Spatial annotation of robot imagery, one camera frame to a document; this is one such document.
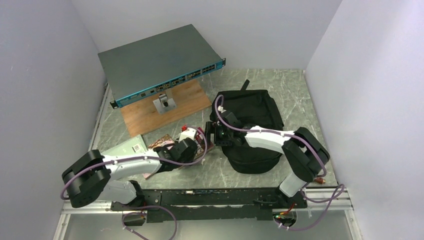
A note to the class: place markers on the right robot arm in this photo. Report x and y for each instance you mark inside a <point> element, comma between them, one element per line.
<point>305,154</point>

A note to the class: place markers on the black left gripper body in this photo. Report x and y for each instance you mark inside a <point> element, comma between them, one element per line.
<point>190,159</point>

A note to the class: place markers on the wooden base board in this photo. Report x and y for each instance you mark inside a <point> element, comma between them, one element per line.
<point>141,116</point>

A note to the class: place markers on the metal switch stand bracket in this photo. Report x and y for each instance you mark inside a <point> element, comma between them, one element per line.
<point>164,103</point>

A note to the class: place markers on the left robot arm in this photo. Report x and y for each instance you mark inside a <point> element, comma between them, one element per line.
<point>95,176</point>

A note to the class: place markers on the copper brass tap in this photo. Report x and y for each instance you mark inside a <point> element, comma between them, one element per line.
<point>319,180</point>

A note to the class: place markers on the dark red book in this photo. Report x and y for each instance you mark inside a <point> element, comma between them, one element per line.
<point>202,148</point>

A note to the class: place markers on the grey notebook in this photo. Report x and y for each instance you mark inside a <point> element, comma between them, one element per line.
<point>132,146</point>

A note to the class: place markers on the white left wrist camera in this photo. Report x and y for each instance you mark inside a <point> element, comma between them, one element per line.
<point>187,133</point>

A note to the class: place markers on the black student backpack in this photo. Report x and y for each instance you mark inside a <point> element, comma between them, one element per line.
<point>255,107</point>

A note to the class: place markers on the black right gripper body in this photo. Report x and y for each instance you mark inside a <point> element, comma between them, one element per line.
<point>222,137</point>

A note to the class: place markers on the grey network switch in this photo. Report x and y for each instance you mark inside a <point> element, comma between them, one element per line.
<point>149,66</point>

